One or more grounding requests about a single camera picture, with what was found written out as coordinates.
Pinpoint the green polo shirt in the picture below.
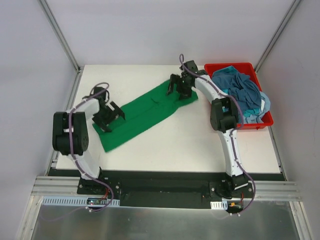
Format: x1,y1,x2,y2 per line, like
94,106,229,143
93,80,198,153

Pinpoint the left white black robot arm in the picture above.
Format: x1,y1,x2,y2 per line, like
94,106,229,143
52,83,125,195

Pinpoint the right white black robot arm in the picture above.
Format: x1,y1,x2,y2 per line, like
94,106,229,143
166,54,248,198

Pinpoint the dark blue t shirt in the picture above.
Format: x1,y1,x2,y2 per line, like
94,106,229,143
211,68,262,111

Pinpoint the red plastic bin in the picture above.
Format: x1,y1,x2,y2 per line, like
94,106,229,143
204,62,274,130

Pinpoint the teal t shirt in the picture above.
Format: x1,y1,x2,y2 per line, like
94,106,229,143
212,65,266,125

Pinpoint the light blue t shirt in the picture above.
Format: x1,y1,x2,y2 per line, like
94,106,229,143
259,91,271,118

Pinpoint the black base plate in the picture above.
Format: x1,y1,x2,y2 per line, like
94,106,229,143
48,168,286,208

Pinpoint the left aluminium frame post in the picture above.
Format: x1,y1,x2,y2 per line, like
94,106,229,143
37,0,85,73

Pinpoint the aluminium frame post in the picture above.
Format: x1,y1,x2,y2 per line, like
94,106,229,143
254,0,303,73
37,0,85,73

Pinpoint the left white cable duct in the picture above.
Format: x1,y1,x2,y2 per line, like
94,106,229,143
42,196,120,208

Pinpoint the white cable duct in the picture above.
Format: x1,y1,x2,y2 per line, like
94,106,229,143
210,200,228,211
42,196,120,208

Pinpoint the right white cable duct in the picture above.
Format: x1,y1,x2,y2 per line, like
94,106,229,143
210,200,228,211

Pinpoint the front aluminium frame rail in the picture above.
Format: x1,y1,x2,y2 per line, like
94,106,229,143
31,176,302,202

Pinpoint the right aluminium frame post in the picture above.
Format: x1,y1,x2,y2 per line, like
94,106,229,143
254,0,303,73

